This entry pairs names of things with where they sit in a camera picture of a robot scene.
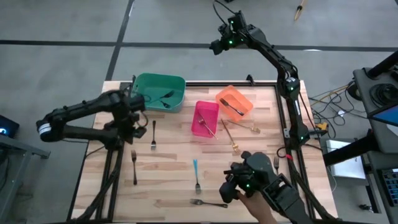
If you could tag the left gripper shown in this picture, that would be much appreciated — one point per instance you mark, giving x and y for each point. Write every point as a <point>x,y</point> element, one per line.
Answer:
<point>132,103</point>

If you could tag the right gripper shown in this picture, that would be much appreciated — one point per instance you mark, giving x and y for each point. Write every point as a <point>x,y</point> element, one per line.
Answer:
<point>236,37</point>

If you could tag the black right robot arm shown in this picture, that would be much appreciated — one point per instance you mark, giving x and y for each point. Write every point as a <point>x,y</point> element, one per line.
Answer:
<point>292,109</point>

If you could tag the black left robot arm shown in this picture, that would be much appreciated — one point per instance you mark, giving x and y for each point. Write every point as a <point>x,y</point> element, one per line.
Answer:
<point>77,109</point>

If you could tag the teal plastic bin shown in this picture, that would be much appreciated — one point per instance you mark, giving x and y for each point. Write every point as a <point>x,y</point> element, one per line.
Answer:
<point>143,82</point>

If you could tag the orange plastic bin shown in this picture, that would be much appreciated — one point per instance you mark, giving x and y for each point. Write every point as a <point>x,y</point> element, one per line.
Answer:
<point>230,93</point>

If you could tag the pink plastic bin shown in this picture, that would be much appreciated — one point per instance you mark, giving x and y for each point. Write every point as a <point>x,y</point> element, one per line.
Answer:
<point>210,107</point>

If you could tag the yellow and black hand tool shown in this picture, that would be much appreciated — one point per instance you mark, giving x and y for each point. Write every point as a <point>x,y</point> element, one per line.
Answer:
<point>299,12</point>

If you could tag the grey metal table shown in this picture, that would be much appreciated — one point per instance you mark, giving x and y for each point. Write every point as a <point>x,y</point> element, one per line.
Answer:
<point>25,148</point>

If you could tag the black electronic box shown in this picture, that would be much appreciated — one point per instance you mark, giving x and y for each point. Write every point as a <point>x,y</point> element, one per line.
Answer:
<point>7,126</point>

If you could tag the yellow plug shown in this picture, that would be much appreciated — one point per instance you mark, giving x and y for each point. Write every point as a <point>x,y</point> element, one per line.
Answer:
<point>321,126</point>

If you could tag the grey equipment cart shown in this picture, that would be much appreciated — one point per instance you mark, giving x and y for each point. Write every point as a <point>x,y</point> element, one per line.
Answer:
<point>363,93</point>

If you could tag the person's hand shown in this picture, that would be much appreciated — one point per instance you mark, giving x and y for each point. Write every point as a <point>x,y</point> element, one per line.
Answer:
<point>258,207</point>

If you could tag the white box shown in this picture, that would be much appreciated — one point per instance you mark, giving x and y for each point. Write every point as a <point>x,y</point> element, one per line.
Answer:
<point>345,165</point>

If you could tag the blue tablet screen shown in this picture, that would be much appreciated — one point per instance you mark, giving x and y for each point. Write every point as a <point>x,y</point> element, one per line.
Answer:
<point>388,116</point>

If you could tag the black keyboard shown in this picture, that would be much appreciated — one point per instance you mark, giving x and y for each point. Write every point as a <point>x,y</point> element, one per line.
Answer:
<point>391,189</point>

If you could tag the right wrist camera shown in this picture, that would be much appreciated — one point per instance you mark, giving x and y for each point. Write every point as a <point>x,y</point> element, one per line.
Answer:
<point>237,20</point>

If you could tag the black frame clamp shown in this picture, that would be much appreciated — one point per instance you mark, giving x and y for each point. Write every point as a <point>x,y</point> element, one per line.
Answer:
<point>250,80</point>

